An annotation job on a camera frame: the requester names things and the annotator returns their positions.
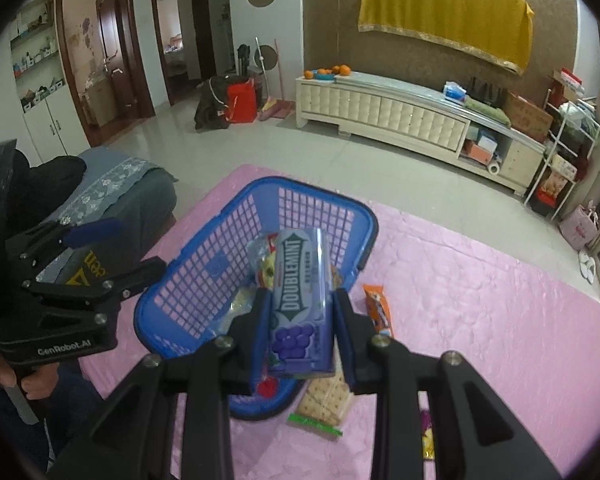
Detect yellow hanging cloth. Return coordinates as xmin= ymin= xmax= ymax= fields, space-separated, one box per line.
xmin=357 ymin=0 xmax=535 ymax=76

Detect dark wooden door frame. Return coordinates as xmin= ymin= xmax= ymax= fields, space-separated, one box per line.
xmin=149 ymin=0 xmax=217 ymax=106

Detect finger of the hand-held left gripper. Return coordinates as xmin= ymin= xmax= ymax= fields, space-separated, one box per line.
xmin=7 ymin=217 xmax=123 ymax=267
xmin=24 ymin=256 xmax=167 ymax=324

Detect clear cracker packet red end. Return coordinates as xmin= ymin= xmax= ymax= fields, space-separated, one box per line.
xmin=215 ymin=285 xmax=258 ymax=336

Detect yellow green snack packet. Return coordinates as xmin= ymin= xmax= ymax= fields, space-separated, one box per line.
xmin=247 ymin=232 xmax=280 ymax=291

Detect dark wooden door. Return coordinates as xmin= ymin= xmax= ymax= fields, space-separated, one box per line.
xmin=55 ymin=0 xmax=156 ymax=146

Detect long cracker packet green seal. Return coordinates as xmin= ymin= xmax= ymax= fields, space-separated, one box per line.
xmin=287 ymin=375 xmax=356 ymax=442

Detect orange snack packet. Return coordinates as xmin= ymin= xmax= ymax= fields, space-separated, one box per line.
xmin=362 ymin=284 xmax=396 ymax=339

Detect purple yellow snack packet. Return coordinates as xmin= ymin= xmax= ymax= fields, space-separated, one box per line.
xmin=420 ymin=410 xmax=437 ymax=461

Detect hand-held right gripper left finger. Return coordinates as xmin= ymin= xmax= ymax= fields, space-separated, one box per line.
xmin=45 ymin=287 xmax=276 ymax=480

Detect black cloth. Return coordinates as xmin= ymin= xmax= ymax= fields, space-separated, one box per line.
xmin=10 ymin=152 xmax=88 ymax=231

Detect white metal rack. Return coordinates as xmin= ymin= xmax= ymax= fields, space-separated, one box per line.
xmin=525 ymin=100 xmax=600 ymax=221

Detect white shelf cabinet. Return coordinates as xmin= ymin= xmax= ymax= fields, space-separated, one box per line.
xmin=7 ymin=0 xmax=73 ymax=166

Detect green folded cloth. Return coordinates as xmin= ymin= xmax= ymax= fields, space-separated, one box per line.
xmin=462 ymin=97 xmax=511 ymax=128

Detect cream tufted cabinet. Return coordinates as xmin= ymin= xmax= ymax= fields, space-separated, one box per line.
xmin=295 ymin=71 xmax=548 ymax=196

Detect grey covered sofa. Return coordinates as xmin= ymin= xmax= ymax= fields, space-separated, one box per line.
xmin=35 ymin=147 xmax=178 ymax=286

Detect orange box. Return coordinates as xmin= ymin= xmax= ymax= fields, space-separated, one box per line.
xmin=462 ymin=142 xmax=493 ymax=163

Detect red white gift bag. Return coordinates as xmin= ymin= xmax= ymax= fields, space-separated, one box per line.
xmin=547 ymin=69 xmax=583 ymax=106

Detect pink broom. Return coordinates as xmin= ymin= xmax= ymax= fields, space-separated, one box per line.
xmin=257 ymin=37 xmax=296 ymax=121

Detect person's dark blue trousers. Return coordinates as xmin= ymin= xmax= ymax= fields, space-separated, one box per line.
xmin=0 ymin=360 xmax=103 ymax=471

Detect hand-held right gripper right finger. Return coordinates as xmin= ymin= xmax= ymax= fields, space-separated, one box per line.
xmin=332 ymin=287 xmax=563 ymax=480

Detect person's left hand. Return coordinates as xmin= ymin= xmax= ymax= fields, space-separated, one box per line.
xmin=0 ymin=357 xmax=57 ymax=397

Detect black bag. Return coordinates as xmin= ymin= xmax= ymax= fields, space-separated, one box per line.
xmin=195 ymin=75 xmax=241 ymax=131

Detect blue plastic basket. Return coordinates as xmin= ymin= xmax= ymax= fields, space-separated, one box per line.
xmin=132 ymin=176 xmax=379 ymax=422

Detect purple grey gum packet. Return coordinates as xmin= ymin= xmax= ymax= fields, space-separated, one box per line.
xmin=267 ymin=227 xmax=337 ymax=380

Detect pink quilted cloth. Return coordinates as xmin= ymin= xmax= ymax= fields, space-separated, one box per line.
xmin=80 ymin=162 xmax=600 ymax=480

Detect pink bag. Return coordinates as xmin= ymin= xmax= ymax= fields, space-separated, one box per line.
xmin=560 ymin=202 xmax=600 ymax=248

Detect brown cardboard box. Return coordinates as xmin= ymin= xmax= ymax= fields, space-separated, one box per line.
xmin=502 ymin=92 xmax=555 ymax=143

